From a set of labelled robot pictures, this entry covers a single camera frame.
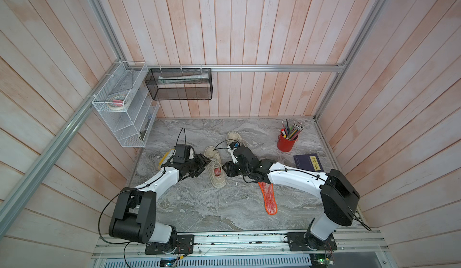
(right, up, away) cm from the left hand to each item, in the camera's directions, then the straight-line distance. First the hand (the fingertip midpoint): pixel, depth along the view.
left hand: (209, 164), depth 89 cm
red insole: (+30, -13, -1) cm, 32 cm away
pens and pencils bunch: (+45, +16, +8) cm, 48 cm away
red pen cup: (+43, +9, +12) cm, 45 cm away
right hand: (+8, 0, -4) cm, 9 cm away
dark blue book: (+55, 0, +9) cm, 56 cm away
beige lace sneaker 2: (+13, +14, +17) cm, 25 cm away
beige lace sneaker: (+3, -1, -1) cm, 3 cm away
